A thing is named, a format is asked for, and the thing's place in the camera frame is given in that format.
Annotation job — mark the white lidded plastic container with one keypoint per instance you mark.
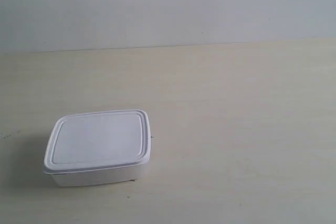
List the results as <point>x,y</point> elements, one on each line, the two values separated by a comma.
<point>99,148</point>

